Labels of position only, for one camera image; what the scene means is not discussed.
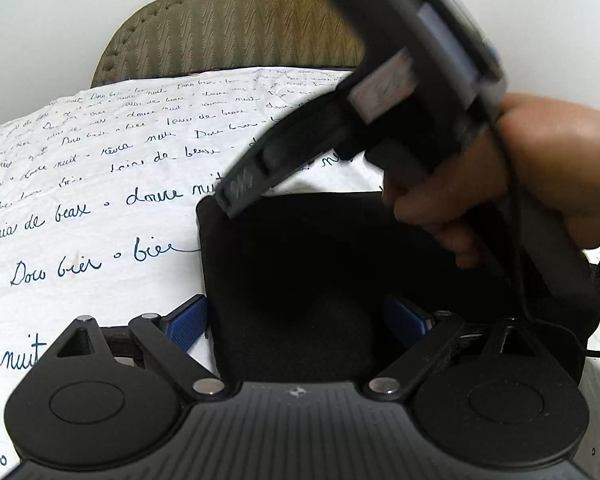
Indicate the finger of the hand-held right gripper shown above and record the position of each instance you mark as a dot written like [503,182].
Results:
[280,155]

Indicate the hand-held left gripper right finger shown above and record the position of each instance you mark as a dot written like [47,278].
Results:
[405,317]

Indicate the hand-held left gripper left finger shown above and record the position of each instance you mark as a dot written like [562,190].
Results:
[187,322]

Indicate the black pants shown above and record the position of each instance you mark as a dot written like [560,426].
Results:
[290,270]

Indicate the person's right hand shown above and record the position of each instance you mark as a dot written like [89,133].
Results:
[555,160]

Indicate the olive padded headboard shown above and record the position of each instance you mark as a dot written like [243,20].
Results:
[230,20]

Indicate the white script-printed bed sheet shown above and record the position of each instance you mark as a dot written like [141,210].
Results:
[80,170]

